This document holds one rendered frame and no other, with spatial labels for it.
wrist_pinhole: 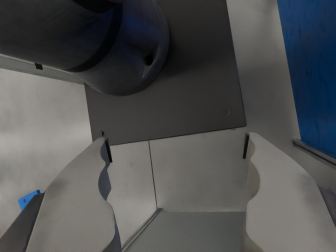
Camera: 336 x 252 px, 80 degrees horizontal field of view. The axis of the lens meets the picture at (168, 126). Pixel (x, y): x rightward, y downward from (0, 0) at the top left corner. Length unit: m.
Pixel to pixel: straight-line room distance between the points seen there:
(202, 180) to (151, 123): 1.16
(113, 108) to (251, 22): 1.23
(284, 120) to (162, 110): 1.13
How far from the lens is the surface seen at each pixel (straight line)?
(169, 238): 1.21
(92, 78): 0.26
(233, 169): 1.38
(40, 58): 0.21
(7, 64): 1.47
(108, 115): 0.33
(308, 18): 0.91
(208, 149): 1.37
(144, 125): 0.29
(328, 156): 0.85
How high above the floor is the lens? 1.34
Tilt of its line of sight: 69 degrees down
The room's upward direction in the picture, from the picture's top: 96 degrees counter-clockwise
